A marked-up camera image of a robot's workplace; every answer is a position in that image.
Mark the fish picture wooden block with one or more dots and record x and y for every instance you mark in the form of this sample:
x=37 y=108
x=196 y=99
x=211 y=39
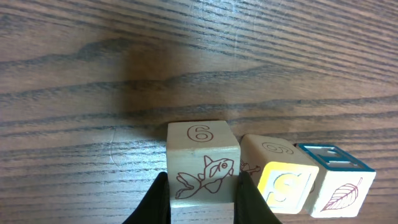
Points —
x=203 y=159

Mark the yellow S block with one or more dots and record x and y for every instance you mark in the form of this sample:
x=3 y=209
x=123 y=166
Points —
x=282 y=173

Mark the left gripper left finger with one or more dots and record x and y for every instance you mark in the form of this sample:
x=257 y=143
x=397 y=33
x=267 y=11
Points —
x=154 y=208

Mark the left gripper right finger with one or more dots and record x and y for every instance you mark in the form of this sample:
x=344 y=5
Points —
x=249 y=205

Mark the leaf picture wooden block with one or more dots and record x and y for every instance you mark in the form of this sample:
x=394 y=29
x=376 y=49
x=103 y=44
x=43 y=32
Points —
x=342 y=182

